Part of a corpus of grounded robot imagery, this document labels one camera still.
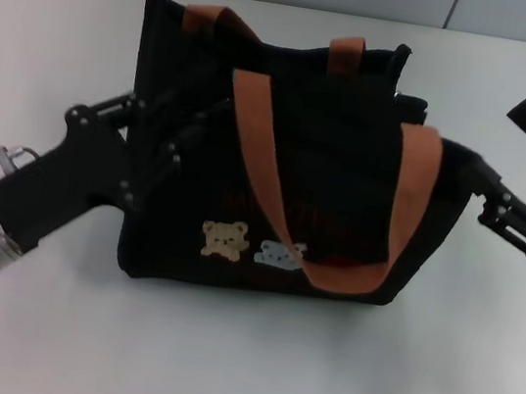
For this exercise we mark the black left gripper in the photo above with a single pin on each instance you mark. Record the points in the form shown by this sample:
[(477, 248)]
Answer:
[(79, 169)]

